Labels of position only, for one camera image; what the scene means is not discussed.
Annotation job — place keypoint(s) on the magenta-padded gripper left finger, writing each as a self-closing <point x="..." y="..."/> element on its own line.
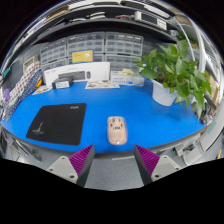
<point x="65" y="166"/>

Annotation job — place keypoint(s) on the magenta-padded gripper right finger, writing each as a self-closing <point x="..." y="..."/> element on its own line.
<point x="163" y="166"/>

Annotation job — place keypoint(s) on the translucent pink computer mouse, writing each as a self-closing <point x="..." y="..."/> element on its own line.
<point x="117" y="131"/>

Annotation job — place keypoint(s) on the black mouse pad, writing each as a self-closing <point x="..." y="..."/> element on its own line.
<point x="56" y="123"/>

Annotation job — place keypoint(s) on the printed paper leaflet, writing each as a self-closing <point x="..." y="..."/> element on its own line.
<point x="42" y="89"/>
<point x="101" y="85"/>

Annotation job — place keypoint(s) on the small black box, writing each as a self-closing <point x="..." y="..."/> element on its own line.
<point x="62" y="82"/>

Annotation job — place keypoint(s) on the patterned fabric bag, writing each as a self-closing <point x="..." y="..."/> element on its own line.
<point x="21" y="88"/>

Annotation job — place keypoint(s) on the small purple object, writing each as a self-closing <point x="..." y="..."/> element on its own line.
<point x="6" y="94"/>

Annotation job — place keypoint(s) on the white and blue box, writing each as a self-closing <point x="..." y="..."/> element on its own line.
<point x="126" y="80"/>

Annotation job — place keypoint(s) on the green plant in white pot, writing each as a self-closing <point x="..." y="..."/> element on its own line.
<point x="176" y="73"/>

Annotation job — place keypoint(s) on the long white keyboard box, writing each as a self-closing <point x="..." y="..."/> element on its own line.
<point x="98" y="69"/>

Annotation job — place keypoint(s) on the yellow card box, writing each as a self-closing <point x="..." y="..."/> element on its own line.
<point x="82" y="56"/>

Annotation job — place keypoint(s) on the clear plastic drawer cabinet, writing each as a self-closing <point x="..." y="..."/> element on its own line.
<point x="124" y="45"/>
<point x="53" y="51"/>
<point x="86" y="41"/>

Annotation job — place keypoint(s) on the grey wall shelf unit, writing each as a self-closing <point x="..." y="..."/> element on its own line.
<point x="100" y="21"/>

